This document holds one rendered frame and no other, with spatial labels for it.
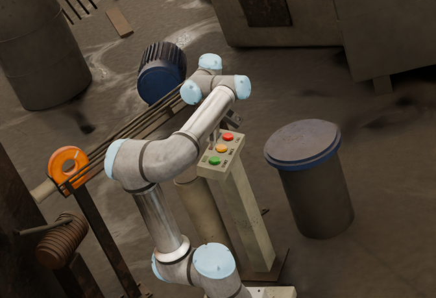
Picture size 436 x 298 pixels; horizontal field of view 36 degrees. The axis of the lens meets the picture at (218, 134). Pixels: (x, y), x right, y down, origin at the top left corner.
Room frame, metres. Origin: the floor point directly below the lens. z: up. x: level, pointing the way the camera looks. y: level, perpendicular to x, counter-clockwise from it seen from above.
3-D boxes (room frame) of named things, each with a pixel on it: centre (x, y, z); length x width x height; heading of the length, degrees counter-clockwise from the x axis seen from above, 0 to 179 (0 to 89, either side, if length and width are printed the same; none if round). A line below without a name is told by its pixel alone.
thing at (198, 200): (2.21, 0.17, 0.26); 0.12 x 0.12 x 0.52
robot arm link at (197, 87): (1.95, 0.00, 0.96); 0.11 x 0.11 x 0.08; 53
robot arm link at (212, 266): (1.60, 0.15, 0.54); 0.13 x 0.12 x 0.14; 53
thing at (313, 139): (2.30, -0.31, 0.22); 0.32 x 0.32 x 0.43
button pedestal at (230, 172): (2.16, 0.01, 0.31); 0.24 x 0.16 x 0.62; 149
